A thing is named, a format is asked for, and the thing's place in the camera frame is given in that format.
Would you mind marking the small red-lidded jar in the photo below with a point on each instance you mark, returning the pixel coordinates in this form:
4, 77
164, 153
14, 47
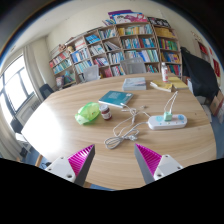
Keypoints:
105, 112

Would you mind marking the wooden bookshelf with books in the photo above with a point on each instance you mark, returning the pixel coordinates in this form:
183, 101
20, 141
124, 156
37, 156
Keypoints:
108, 46

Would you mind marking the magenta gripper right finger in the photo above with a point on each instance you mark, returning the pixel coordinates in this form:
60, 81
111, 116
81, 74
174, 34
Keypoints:
154, 166

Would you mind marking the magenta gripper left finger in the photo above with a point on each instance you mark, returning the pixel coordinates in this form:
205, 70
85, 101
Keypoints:
75, 167

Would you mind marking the white power strip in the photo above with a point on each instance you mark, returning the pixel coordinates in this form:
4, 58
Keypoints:
158, 122

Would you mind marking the yellow book stack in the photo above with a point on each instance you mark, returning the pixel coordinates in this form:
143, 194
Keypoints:
160, 85

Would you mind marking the clear plastic bottle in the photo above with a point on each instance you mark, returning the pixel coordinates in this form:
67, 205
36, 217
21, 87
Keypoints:
164, 71

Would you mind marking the grey book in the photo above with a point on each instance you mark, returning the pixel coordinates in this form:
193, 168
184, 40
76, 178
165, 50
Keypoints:
134, 84

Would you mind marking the cardboard box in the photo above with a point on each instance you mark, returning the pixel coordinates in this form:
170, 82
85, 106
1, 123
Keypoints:
217, 103

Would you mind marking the green charger plug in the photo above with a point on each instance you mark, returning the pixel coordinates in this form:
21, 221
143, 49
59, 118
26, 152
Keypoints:
167, 116

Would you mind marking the grey mesh chair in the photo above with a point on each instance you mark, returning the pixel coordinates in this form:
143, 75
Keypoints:
133, 66

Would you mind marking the dark blue chair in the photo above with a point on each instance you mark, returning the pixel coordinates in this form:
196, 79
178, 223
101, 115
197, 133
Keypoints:
45, 90

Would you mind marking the grey office chair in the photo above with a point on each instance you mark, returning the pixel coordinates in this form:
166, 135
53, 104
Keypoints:
91, 73

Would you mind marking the green plastic bag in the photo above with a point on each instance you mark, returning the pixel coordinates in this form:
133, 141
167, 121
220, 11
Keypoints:
87, 113

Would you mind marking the yellow notebook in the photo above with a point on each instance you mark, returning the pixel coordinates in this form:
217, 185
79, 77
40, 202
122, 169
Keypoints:
177, 83

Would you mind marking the black jacket on chair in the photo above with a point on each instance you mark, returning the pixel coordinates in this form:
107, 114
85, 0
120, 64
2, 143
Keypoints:
201, 73

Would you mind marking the window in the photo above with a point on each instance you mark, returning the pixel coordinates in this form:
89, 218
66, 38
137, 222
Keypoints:
15, 87

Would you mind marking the teal book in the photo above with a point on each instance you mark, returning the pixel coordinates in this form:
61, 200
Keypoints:
116, 98

